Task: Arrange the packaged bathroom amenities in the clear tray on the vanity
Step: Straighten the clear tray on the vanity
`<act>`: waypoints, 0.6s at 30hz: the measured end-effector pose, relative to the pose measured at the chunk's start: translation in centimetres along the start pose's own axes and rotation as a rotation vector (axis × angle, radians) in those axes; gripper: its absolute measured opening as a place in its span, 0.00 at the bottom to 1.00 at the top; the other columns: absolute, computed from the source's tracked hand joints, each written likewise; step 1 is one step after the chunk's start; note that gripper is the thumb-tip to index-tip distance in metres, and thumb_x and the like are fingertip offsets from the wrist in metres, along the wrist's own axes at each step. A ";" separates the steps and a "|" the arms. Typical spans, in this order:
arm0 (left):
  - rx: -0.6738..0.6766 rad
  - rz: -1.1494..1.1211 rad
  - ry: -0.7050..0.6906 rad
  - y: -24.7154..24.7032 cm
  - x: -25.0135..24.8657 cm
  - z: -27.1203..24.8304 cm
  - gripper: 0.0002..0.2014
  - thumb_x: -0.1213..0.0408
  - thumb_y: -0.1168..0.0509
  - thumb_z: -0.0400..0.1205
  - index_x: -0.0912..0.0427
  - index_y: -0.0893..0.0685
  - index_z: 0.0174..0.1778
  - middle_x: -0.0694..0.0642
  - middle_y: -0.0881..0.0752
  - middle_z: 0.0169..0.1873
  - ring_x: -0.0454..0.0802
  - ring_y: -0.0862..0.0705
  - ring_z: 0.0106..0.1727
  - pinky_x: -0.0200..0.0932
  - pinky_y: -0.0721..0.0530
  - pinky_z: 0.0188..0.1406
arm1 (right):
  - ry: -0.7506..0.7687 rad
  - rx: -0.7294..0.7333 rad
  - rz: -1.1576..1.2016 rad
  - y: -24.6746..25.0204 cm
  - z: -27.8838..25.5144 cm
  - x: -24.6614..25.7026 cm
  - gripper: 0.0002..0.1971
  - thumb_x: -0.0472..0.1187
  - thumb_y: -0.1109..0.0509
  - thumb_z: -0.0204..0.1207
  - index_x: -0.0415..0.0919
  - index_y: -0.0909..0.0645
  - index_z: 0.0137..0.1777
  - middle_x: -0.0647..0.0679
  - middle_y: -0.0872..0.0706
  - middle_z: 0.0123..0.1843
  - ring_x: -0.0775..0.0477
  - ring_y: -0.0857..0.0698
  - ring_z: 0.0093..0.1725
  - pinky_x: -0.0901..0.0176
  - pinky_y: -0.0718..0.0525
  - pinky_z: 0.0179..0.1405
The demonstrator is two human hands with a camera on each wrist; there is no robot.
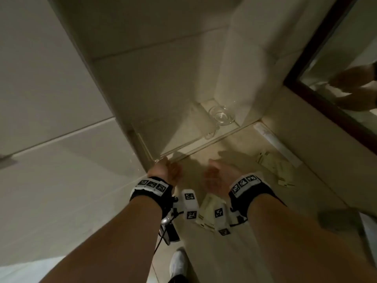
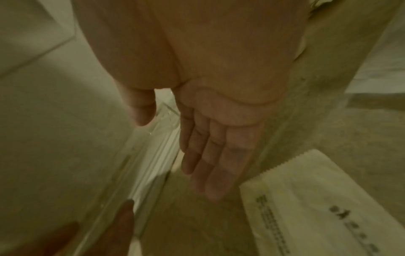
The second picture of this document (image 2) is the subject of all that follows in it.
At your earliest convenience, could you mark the person's right hand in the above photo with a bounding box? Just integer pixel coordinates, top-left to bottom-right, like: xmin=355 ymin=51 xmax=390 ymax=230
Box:
xmin=70 ymin=0 xmax=314 ymax=201

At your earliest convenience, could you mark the person's left hand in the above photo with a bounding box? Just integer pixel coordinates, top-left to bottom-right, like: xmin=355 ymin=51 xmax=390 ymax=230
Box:
xmin=28 ymin=199 xmax=137 ymax=256

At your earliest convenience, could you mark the clear acrylic tray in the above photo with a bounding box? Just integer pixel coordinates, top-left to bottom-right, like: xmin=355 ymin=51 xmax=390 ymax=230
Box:
xmin=76 ymin=95 xmax=183 ymax=256

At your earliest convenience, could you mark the striped cream toiletry packet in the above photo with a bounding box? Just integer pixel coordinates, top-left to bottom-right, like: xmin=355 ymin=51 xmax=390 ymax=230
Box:
xmin=239 ymin=149 xmax=405 ymax=256

